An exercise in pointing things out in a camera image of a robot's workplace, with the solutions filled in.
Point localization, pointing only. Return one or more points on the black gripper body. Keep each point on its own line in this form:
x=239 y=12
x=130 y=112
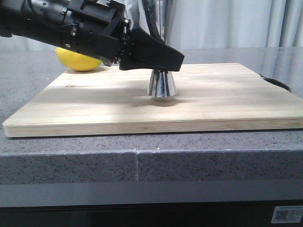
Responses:
x=96 y=30

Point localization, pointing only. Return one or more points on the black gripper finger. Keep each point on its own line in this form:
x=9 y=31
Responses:
x=153 y=10
x=143 y=51

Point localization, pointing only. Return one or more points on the steel double jigger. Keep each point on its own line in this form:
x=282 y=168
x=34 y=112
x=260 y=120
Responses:
x=162 y=82

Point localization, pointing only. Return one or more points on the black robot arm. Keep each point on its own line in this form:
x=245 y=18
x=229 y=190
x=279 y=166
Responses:
x=41 y=20

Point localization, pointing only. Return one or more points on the yellow lemon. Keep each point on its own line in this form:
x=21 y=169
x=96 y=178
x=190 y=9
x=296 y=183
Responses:
x=76 y=61

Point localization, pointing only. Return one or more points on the grey curtain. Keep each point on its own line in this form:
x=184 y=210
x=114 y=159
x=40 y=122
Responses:
x=208 y=24

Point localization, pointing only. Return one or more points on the wooden cutting board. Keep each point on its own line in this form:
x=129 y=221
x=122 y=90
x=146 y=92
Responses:
x=210 y=97

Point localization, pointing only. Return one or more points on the white QR code label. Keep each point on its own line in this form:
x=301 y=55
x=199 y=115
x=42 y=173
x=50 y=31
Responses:
x=287 y=214

